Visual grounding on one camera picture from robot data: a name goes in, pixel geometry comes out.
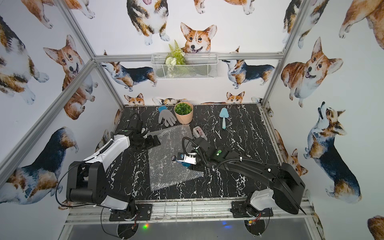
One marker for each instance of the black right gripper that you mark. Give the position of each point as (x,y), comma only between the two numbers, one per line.
(194,149)

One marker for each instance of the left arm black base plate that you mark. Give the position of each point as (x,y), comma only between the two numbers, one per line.
(139,212)

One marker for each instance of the beige pot green plant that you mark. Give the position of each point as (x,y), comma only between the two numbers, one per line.
(184,112)

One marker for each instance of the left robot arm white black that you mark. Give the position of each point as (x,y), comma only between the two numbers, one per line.
(87,180)

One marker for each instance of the white tape dispenser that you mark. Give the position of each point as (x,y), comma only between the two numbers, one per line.
(198,133)

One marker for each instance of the aluminium front rail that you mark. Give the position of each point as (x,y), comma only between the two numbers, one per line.
(164,211)

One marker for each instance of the white wire wall basket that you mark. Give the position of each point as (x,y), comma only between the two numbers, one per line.
(198,66)

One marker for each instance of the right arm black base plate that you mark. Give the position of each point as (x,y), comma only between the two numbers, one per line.
(245,210)

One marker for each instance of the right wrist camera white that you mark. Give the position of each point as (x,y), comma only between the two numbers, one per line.
(189,158)

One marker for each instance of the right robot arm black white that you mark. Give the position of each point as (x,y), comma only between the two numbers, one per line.
(284,187)

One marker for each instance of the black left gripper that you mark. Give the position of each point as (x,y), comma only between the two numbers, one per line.
(148,141)

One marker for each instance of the green fern in basket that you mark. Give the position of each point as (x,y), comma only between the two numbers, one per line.
(174,58)

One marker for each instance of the clear bubble wrap sheet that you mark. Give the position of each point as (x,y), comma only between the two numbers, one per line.
(165,172)

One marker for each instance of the grey glove blue cuff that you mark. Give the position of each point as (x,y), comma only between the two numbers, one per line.
(166,117)

